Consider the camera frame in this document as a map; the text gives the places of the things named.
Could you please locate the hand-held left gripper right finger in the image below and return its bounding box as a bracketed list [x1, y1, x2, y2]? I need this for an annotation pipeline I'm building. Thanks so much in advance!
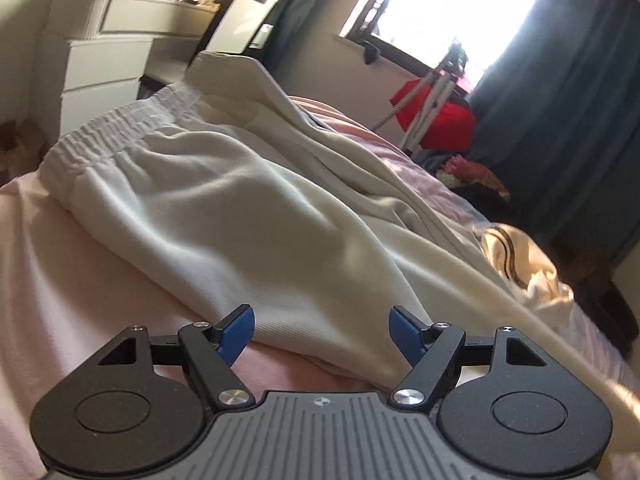
[387, 305, 546, 415]

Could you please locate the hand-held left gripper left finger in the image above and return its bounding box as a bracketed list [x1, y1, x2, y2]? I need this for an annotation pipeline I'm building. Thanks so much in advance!
[95, 304, 257, 413]

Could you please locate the pile of clothes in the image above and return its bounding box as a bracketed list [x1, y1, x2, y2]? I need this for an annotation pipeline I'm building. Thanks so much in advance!
[457, 184, 512, 223]

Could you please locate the pink clothes pile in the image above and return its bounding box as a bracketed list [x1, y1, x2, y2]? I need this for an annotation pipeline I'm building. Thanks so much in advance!
[445, 154, 503, 188]

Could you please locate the cream cloth with brown stripes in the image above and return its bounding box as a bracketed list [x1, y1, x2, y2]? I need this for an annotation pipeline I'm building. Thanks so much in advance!
[477, 224, 576, 321]

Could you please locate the bed with pastel bedding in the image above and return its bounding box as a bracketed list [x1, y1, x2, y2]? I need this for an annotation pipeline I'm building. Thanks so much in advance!
[0, 95, 640, 480]

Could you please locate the blue grey cloth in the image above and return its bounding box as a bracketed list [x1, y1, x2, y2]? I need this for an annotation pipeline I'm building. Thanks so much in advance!
[414, 147, 453, 173]

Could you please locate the red bag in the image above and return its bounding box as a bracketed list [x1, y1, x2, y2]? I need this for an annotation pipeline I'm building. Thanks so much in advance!
[389, 77, 477, 140]

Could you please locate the white pole stand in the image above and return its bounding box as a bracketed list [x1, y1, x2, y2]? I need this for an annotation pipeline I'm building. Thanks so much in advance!
[400, 42, 471, 153]

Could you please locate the teal curtain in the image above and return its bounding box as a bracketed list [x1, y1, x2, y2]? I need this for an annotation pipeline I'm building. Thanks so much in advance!
[467, 0, 640, 263]
[245, 0, 383, 73]

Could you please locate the white drawer unit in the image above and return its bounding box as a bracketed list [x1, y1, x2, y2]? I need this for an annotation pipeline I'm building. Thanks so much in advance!
[37, 0, 221, 141]

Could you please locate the white panel heater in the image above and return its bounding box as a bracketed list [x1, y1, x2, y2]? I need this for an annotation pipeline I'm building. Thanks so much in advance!
[206, 0, 282, 57]

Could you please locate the window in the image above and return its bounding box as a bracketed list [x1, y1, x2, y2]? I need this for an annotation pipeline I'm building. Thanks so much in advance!
[340, 0, 553, 96]

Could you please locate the white braided hose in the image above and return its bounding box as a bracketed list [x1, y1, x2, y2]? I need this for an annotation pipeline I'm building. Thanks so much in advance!
[374, 92, 402, 132]

